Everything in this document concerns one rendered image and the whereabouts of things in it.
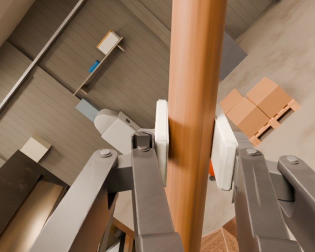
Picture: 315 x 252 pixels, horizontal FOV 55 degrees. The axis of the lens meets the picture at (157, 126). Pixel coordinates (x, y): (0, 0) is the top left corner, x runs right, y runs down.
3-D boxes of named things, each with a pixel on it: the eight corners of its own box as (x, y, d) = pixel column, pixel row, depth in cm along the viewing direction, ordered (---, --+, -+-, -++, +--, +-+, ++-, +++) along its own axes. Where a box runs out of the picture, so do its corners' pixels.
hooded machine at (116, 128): (148, 132, 838) (109, 99, 803) (147, 140, 782) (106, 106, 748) (130, 149, 856) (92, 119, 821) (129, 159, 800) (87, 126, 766)
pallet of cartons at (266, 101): (234, 119, 477) (217, 103, 468) (270, 84, 457) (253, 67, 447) (253, 148, 379) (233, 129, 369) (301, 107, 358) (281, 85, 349)
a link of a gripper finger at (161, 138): (166, 189, 17) (152, 189, 17) (165, 136, 23) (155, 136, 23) (168, 141, 16) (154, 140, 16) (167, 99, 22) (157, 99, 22)
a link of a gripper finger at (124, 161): (152, 196, 15) (92, 194, 15) (155, 149, 20) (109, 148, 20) (153, 170, 14) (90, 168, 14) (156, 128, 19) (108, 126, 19)
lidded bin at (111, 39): (121, 37, 752) (112, 29, 744) (119, 39, 712) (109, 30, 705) (108, 53, 765) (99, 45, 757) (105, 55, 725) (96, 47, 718)
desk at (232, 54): (231, 45, 760) (208, 22, 740) (249, 53, 618) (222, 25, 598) (208, 69, 780) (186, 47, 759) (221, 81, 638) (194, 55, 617)
